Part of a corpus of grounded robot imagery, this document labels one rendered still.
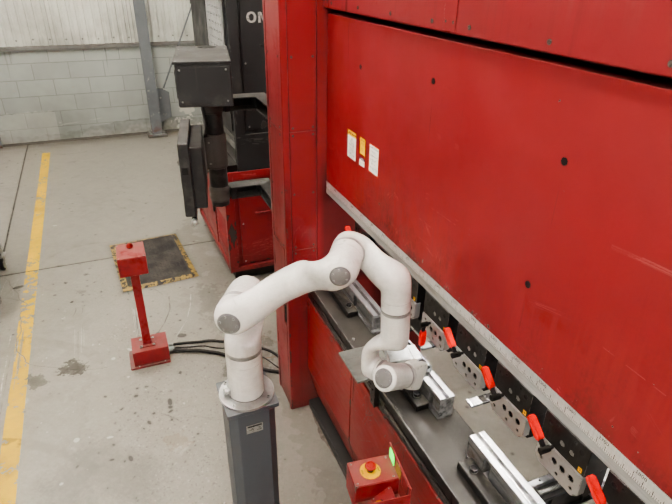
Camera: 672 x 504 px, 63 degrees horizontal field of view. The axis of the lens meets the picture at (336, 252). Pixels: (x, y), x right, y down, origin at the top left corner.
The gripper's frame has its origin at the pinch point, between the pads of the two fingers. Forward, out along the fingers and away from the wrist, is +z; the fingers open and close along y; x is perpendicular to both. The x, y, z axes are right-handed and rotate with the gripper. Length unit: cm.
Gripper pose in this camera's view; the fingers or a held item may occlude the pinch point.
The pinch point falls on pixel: (423, 372)
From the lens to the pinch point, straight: 203.1
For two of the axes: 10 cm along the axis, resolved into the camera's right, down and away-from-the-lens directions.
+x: -7.9, -3.0, 5.4
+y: 3.2, -9.5, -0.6
